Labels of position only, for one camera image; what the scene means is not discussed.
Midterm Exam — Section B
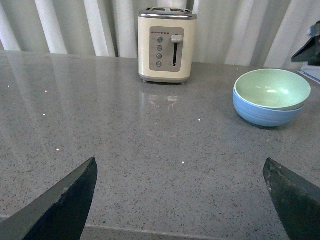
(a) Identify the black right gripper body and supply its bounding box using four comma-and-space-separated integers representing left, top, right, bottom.
291, 21, 320, 66

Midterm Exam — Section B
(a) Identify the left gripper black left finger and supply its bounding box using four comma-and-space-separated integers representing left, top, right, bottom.
0, 157, 98, 240

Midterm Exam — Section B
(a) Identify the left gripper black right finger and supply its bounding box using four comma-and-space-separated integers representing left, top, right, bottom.
263, 158, 320, 240

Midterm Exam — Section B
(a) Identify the green plastic bowl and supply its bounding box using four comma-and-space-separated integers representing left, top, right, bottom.
234, 68, 311, 111

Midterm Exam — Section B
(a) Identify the blue plastic bowl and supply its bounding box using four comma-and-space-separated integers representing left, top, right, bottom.
232, 88, 304, 127

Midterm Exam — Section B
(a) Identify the clear container lid blue seal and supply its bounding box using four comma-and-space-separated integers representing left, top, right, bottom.
298, 62, 320, 84

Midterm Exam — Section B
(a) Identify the white curtain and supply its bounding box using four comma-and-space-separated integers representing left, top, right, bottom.
0, 0, 320, 70

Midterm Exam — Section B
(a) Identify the cream two-slot toaster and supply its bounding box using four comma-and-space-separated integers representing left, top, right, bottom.
138, 7, 198, 84

